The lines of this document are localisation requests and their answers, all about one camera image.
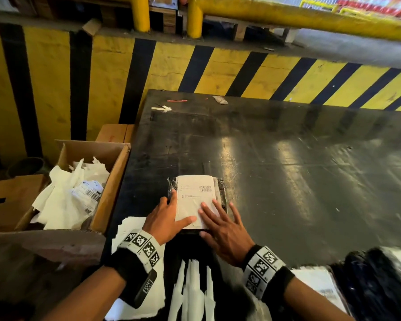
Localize wooden pallet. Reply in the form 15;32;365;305
149;6;178;34

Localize black parcel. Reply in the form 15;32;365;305
167;176;228;235

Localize white shipping label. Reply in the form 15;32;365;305
175;175;221;230

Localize person's right forearm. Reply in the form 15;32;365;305
282;277;355;321

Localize person's right hand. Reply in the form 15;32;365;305
198;199;255;267

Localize yellow black striped barrier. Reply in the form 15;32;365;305
0;21;401;171

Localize brown cardboard box with slot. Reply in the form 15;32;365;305
0;174;48;233

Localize stack of white label sheets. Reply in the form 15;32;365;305
104;216;167;321

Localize small closed cardboard box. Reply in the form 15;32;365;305
96;124;135;144

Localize yellow steel guard rail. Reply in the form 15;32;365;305
186;0;401;44

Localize pile of white backing papers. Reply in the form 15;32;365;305
31;157;111;230

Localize person's left forearm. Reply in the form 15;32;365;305
43;265;127;321

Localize person's left hand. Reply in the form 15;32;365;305
142;190;198;246

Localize yellow steel guard post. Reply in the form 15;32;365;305
102;0;151;33

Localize white paper strips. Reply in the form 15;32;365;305
167;259;216;321

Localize small wooden block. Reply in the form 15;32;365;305
82;19;103;37

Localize open cardboard waste box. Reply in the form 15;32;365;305
15;140;132;235

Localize dark round bucket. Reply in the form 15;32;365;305
6;157;49;179

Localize black plastic bag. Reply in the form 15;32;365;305
329;247;401;321

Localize white marker wristband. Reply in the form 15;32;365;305
118;229;161;273
242;245;286;300

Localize discarded barcode label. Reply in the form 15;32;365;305
72;180;104;216

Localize white labelled flat parcel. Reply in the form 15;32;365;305
254;265;350;321

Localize black wrist camera strap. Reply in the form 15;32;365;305
104;247;158;310
260;267;295;313

